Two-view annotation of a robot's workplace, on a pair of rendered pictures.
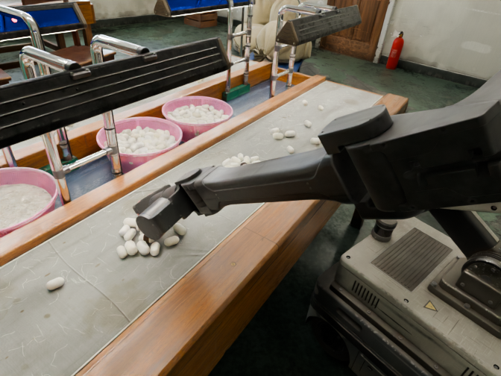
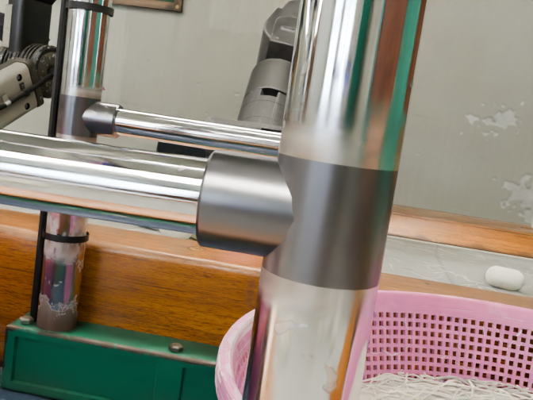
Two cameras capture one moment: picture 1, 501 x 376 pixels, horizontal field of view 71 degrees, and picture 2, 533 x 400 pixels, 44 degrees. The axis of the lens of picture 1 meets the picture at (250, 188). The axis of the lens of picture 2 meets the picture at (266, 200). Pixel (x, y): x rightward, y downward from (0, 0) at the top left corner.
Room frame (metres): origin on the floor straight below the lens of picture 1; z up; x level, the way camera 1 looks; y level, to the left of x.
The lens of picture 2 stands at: (0.84, 0.76, 0.86)
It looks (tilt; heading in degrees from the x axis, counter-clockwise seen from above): 8 degrees down; 245
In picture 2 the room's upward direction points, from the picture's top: 8 degrees clockwise
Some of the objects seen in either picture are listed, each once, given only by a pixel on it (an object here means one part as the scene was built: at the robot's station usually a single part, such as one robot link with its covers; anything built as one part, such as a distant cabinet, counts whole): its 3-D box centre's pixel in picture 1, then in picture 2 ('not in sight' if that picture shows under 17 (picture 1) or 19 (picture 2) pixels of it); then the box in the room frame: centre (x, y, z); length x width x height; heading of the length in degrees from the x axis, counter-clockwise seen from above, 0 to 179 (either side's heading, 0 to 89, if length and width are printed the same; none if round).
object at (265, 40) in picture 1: (279, 42); not in sight; (4.15, -0.17, 0.40); 0.74 x 0.56 x 0.38; 145
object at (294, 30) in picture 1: (326, 22); not in sight; (1.46, -0.23, 1.08); 0.62 x 0.08 x 0.07; 149
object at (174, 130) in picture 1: (142, 146); not in sight; (1.00, 0.37, 0.72); 0.27 x 0.27 x 0.10
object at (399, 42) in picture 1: (396, 49); not in sight; (5.05, -1.80, 0.25); 0.18 x 0.14 x 0.49; 144
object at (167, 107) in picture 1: (197, 120); not in sight; (1.24, 0.23, 0.72); 0.27 x 0.27 x 0.10
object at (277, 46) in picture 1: (300, 64); not in sight; (1.50, -0.16, 0.90); 0.20 x 0.19 x 0.45; 149
